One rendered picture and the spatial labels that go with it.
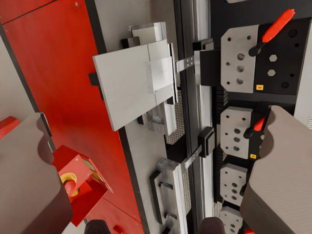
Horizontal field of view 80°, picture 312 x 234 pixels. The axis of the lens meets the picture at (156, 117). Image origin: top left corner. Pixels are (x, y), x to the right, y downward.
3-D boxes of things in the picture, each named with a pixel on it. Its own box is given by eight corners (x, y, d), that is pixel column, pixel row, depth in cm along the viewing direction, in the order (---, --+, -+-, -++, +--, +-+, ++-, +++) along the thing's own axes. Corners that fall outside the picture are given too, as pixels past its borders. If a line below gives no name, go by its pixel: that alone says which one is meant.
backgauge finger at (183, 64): (170, 48, 61) (184, 48, 58) (204, 38, 79) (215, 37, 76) (174, 84, 66) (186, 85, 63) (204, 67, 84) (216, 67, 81)
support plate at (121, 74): (92, 56, 39) (94, 55, 39) (164, 39, 57) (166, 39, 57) (112, 130, 47) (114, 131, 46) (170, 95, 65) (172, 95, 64)
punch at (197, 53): (192, 51, 54) (225, 49, 48) (195, 50, 55) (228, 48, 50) (194, 85, 58) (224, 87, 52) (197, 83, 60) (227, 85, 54)
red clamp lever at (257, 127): (280, 118, 40) (246, 140, 47) (283, 110, 43) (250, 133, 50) (273, 112, 41) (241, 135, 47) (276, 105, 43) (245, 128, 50)
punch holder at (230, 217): (219, 208, 69) (271, 231, 59) (227, 192, 75) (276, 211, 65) (219, 234, 75) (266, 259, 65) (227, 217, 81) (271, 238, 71)
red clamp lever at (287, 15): (296, 12, 32) (252, 58, 39) (298, 11, 35) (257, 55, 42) (288, 6, 32) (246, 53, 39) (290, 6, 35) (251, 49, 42)
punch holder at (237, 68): (220, 29, 44) (311, 18, 34) (232, 26, 50) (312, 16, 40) (220, 91, 50) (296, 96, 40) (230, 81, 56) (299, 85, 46)
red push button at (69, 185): (56, 184, 60) (62, 188, 58) (67, 174, 62) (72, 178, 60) (63, 191, 62) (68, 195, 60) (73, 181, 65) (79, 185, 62)
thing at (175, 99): (159, 45, 59) (167, 44, 57) (165, 43, 61) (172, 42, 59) (166, 103, 67) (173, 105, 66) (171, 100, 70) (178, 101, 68)
